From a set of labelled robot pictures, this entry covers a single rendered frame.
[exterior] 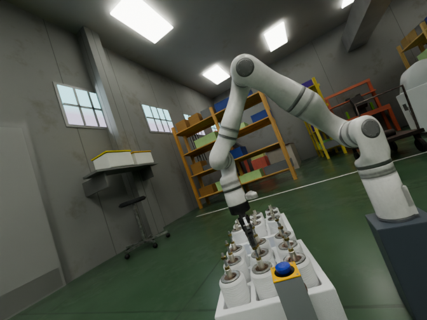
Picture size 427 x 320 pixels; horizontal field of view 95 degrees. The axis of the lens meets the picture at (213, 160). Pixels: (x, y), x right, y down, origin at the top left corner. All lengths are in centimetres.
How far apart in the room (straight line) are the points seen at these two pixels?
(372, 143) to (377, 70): 877
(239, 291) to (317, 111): 65
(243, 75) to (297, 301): 63
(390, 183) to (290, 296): 43
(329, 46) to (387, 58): 192
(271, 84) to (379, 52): 906
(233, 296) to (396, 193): 60
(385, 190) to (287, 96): 40
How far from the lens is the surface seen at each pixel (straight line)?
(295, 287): 61
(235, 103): 72
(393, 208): 79
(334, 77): 927
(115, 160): 329
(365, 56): 958
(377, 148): 76
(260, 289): 80
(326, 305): 80
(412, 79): 524
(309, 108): 69
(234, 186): 70
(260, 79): 67
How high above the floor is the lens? 61
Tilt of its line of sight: 5 degrees up
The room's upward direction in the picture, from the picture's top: 20 degrees counter-clockwise
